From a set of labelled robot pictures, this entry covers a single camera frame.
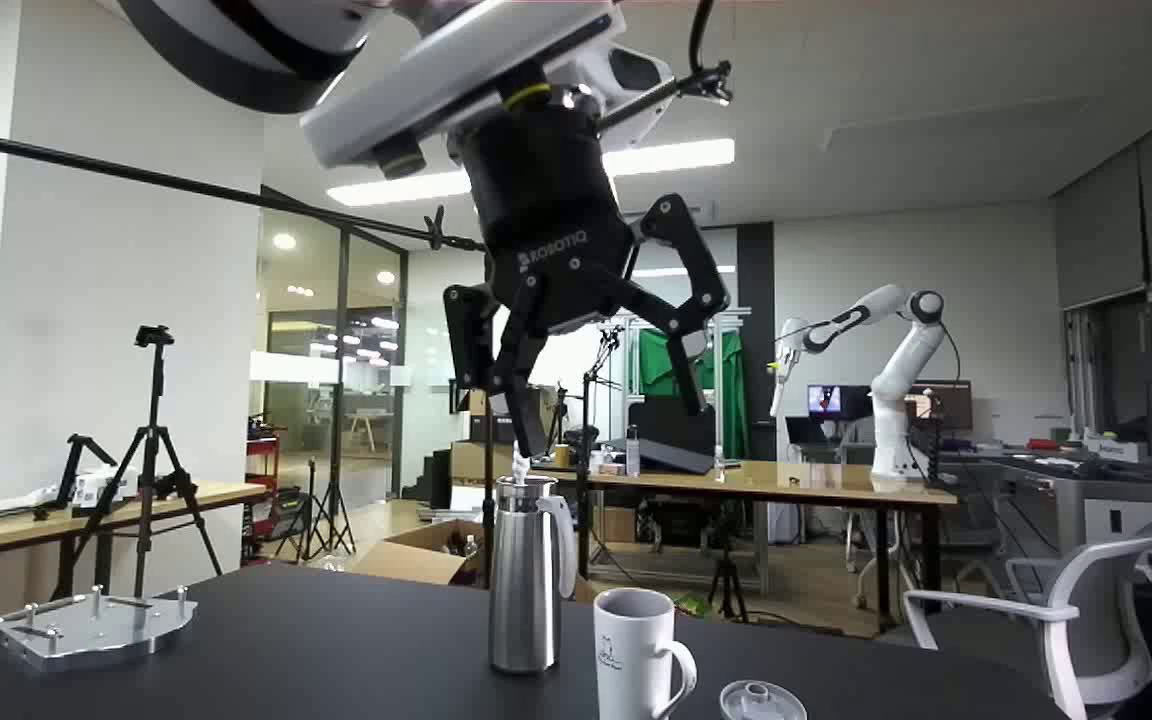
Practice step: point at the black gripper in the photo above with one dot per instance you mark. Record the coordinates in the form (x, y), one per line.
(543, 202)

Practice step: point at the white stirring stick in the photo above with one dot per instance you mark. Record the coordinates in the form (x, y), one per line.
(520, 473)

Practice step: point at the silver metal flask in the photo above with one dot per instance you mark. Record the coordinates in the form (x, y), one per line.
(520, 585)

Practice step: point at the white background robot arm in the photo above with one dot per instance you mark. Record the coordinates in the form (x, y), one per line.
(899, 387)

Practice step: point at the green screen backdrop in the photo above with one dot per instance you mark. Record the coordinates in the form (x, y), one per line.
(728, 383)

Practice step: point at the black vertical stand pole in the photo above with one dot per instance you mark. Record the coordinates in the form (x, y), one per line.
(485, 480)

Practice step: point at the wooden table with black legs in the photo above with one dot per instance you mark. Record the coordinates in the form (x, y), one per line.
(791, 480)

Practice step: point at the cardboard box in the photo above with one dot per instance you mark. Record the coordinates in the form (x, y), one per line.
(418, 558)

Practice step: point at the white ceramic mug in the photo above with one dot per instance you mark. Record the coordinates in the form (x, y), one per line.
(632, 661)

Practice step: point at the clear glass lid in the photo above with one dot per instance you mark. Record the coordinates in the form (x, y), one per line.
(760, 701)

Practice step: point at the black horizontal boom pole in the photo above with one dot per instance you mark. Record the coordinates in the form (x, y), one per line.
(138, 170)

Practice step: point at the white office chair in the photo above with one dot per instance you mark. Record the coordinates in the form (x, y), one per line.
(1099, 603)

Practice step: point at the small black tripod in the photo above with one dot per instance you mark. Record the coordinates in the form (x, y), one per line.
(71, 467)

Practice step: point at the clear acrylic tray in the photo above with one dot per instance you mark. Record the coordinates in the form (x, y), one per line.
(91, 629)

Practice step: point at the long wooden bench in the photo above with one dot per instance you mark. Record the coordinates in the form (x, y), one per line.
(16, 529)

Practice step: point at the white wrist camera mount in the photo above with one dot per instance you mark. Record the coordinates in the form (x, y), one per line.
(469, 64)

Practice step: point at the tall black camera tripod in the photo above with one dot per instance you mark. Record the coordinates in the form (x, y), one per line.
(151, 453)

